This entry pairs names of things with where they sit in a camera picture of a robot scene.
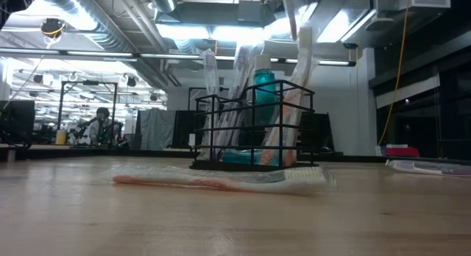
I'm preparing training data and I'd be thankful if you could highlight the grey cloth cover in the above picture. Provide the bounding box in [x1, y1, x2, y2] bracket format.
[135, 107, 177, 151]

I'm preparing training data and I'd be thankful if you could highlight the person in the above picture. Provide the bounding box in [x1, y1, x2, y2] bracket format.
[75, 107, 123, 146]

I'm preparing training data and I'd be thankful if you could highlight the long ceiling light strip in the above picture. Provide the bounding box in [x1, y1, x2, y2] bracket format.
[0, 46, 357, 68]

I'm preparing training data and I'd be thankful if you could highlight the red box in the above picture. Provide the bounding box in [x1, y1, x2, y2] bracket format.
[384, 146, 421, 158]

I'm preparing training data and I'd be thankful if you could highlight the black monitor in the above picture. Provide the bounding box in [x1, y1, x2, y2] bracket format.
[0, 100, 36, 145]

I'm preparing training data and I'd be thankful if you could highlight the white ceiling vent unit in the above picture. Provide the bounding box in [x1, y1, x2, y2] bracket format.
[375, 0, 452, 13]

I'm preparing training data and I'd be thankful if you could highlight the black wire basket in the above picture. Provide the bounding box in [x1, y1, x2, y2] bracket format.
[189, 79, 319, 173]

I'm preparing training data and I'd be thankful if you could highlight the black background rig frame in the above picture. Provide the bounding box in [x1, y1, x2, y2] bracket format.
[57, 79, 119, 147]
[188, 85, 229, 112]

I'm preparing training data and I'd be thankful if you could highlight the small silver air duct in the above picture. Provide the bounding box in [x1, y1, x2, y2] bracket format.
[148, 0, 178, 13]

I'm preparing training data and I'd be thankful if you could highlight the large silver air duct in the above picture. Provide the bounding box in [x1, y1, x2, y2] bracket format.
[31, 0, 135, 54]

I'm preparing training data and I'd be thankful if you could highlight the yellow hanging cable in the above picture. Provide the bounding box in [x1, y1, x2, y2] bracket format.
[378, 0, 412, 146]

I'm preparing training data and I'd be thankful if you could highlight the black yellow cord reel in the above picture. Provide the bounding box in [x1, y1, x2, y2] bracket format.
[40, 17, 67, 40]

